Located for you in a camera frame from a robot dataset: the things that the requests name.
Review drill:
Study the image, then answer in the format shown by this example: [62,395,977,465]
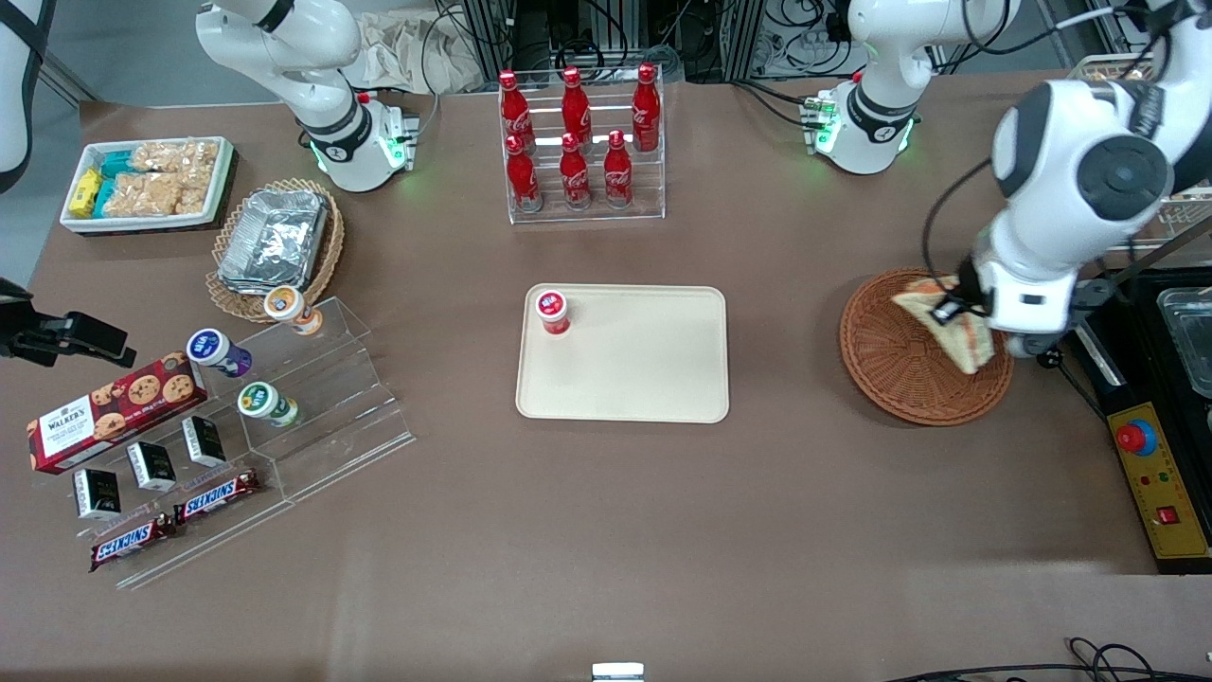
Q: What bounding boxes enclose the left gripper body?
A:
[956,246,1082,338]

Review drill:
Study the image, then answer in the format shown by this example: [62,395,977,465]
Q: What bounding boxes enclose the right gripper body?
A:
[0,278,41,363]

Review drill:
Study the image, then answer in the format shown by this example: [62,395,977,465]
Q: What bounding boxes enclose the triangular sandwich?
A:
[890,274,998,377]

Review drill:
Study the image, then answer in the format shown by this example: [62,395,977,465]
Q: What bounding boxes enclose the brown round wicker basket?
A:
[839,268,1015,427]

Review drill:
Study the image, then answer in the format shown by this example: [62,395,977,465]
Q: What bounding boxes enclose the oval wicker basket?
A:
[205,177,347,325]

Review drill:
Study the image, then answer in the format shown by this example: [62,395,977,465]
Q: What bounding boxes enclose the silver foil tray stack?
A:
[216,188,331,294]

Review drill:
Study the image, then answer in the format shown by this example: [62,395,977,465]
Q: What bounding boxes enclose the beige plastic serving tray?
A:
[515,284,731,424]

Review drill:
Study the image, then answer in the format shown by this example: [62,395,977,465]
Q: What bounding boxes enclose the red Walkers cookie box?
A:
[26,350,209,476]

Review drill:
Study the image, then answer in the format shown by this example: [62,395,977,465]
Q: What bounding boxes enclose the purple lid yogurt cup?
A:
[185,327,255,380]

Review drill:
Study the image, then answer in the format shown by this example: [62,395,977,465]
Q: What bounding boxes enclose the white rectangular snack bin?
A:
[59,136,236,235]

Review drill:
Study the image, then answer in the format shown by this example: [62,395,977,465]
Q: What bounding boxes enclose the black countertop appliance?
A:
[1070,266,1212,446]

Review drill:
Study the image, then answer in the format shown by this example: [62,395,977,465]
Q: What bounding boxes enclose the small black carton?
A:
[181,415,228,469]
[73,467,123,521]
[126,440,179,494]

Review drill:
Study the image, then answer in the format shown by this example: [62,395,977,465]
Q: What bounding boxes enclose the yellow snack packet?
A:
[68,168,104,220]

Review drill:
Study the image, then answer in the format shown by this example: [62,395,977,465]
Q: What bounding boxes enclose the clear bag rice crackers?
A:
[131,139,222,176]
[102,171,185,218]
[177,169,218,215]

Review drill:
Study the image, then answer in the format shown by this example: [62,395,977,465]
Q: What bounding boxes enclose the clear plastic container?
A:
[1154,287,1212,401]

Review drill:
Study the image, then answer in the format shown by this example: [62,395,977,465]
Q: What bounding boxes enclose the green lid yogurt cup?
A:
[236,380,302,429]

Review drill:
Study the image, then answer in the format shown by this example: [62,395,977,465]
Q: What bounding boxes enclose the orange lid yogurt cup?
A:
[262,284,325,338]

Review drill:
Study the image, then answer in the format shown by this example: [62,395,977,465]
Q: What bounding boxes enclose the Snickers chocolate bar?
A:
[88,511,180,573]
[172,468,262,526]

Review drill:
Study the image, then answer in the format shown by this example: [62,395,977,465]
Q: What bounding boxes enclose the yellow control box red button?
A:
[1107,402,1212,577]

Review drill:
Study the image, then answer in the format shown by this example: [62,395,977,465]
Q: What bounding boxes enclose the clear acrylic stepped stand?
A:
[33,296,417,591]

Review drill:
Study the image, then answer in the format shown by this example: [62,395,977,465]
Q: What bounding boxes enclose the red cola bottle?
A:
[561,66,594,141]
[632,63,662,153]
[505,135,544,214]
[559,133,594,211]
[498,69,535,145]
[602,130,634,210]

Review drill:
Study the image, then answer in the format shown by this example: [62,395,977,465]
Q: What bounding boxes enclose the clear acrylic bottle rack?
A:
[499,81,667,226]

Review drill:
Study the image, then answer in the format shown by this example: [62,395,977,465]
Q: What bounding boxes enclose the red lid yogurt cup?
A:
[535,289,573,338]

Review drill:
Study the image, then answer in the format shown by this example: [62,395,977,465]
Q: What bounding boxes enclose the beige cloth bag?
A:
[358,8,486,97]

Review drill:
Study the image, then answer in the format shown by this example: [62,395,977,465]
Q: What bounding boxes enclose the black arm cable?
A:
[921,156,1007,287]

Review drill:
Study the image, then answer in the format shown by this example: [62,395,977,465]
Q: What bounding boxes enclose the black power cable with plug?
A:
[1037,349,1111,420]

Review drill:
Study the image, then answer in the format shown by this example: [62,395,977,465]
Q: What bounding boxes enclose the white wire basket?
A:
[1068,53,1212,254]

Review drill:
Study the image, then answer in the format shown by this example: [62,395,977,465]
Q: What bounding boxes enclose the black floor cables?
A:
[885,636,1212,682]

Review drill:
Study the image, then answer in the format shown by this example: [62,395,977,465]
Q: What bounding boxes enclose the aluminium frame with cables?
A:
[436,0,853,86]

